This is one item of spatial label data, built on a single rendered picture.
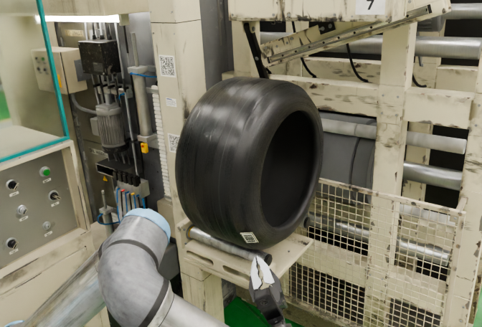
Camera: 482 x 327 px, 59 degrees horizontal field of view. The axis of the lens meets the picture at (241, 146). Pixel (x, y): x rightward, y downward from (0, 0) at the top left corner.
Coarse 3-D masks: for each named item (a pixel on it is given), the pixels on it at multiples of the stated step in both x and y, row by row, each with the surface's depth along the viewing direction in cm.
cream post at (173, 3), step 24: (168, 0) 139; (192, 0) 144; (168, 24) 142; (192, 24) 146; (168, 48) 146; (192, 48) 148; (192, 72) 150; (168, 96) 153; (192, 96) 152; (168, 120) 157; (168, 144) 162; (168, 168) 166; (192, 288) 182; (216, 288) 186; (216, 312) 190
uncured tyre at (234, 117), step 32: (224, 96) 133; (256, 96) 128; (288, 96) 133; (192, 128) 131; (224, 128) 125; (256, 128) 123; (288, 128) 170; (320, 128) 155; (192, 160) 129; (224, 160) 122; (256, 160) 123; (288, 160) 173; (320, 160) 159; (192, 192) 131; (224, 192) 123; (256, 192) 125; (288, 192) 170; (224, 224) 129; (256, 224) 129; (288, 224) 147
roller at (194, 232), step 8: (192, 232) 158; (200, 232) 157; (200, 240) 156; (208, 240) 154; (216, 240) 152; (224, 240) 151; (224, 248) 150; (232, 248) 148; (240, 248) 146; (240, 256) 146; (248, 256) 144; (256, 256) 142; (264, 256) 141
